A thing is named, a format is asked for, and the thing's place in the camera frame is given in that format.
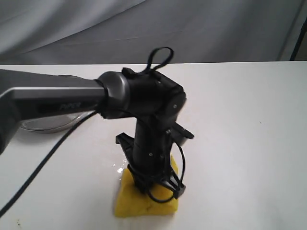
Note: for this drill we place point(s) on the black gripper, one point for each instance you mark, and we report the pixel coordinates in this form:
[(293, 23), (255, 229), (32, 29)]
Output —
[(149, 159)]

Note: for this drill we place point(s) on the round stainless steel dish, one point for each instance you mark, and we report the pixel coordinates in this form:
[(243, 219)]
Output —
[(52, 124)]

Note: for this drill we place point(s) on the grey backdrop cloth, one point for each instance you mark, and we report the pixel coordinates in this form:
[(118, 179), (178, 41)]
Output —
[(126, 31)]

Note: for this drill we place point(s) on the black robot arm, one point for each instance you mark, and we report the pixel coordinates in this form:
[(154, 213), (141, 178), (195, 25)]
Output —
[(149, 96)]

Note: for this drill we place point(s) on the yellow sponge block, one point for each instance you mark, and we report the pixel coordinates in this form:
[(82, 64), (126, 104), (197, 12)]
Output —
[(130, 202)]

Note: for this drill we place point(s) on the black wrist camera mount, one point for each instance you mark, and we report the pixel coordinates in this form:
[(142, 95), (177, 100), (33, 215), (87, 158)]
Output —
[(179, 134)]

